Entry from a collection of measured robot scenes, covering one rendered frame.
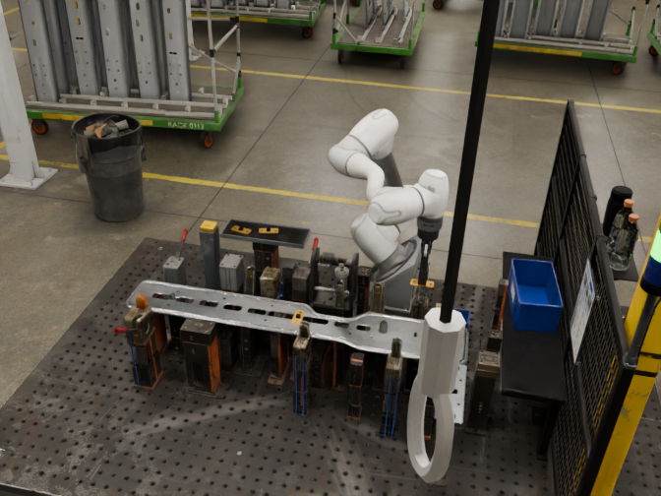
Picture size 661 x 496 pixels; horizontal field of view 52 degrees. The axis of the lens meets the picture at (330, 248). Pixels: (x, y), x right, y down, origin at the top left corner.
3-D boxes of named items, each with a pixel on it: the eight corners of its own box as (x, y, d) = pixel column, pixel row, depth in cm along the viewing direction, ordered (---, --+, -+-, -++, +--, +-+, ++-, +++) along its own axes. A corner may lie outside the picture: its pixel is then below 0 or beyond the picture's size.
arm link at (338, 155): (338, 162, 263) (362, 139, 265) (315, 153, 278) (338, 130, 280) (355, 186, 271) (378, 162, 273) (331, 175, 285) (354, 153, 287)
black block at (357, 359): (341, 422, 265) (344, 367, 249) (347, 403, 274) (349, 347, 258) (362, 426, 264) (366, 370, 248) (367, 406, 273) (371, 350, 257)
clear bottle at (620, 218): (606, 255, 235) (621, 204, 224) (603, 245, 240) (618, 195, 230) (625, 257, 234) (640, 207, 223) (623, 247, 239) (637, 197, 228)
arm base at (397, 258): (378, 263, 345) (370, 255, 343) (411, 242, 333) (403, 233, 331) (370, 283, 330) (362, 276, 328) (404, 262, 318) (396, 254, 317)
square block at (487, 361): (464, 433, 262) (477, 363, 242) (465, 417, 268) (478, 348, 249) (485, 437, 260) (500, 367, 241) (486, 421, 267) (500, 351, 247)
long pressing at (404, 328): (118, 311, 273) (118, 308, 273) (143, 279, 292) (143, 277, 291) (466, 367, 251) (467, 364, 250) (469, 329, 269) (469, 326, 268)
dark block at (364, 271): (352, 352, 299) (357, 274, 276) (355, 341, 304) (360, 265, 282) (364, 354, 298) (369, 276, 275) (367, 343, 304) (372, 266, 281)
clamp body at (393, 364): (373, 436, 260) (379, 369, 241) (378, 413, 269) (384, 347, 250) (396, 441, 258) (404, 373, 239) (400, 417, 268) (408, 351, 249)
